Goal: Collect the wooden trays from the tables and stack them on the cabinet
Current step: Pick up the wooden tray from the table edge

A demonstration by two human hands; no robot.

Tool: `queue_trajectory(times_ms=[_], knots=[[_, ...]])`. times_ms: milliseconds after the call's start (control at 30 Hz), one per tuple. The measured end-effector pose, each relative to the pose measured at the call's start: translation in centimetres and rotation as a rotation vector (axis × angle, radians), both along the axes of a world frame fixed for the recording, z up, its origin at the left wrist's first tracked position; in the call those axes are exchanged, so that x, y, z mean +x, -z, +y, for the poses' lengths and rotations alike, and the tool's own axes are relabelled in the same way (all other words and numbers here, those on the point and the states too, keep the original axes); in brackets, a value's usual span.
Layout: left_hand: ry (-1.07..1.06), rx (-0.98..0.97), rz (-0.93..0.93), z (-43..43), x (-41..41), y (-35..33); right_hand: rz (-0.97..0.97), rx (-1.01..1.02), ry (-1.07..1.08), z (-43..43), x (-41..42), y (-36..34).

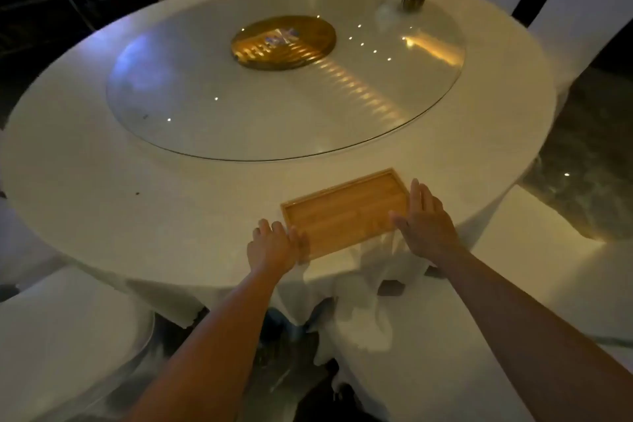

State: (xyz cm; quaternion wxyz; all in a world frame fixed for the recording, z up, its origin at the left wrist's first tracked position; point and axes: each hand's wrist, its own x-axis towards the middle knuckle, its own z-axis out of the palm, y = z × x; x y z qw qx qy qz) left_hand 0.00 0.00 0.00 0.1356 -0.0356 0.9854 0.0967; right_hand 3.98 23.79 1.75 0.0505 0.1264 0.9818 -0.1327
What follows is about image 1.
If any person's left hand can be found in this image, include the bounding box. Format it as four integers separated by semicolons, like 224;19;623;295
246;218;310;280

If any person's right hand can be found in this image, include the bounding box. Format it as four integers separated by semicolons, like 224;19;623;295
388;178;464;265

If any wooden tray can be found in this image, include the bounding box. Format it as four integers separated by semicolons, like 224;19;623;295
280;167;411;263

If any person's right forearm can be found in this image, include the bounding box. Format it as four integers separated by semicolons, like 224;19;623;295
434;244;633;422

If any person's left forearm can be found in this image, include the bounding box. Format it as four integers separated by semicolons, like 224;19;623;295
126;263;297;422

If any round glass turntable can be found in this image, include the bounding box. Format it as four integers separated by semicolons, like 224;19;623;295
106;0;467;162

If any round white-clothed table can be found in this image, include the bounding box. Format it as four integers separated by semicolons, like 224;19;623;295
0;0;558;338

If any gold turntable centre disc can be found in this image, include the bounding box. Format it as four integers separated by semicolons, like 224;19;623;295
231;15;338;71

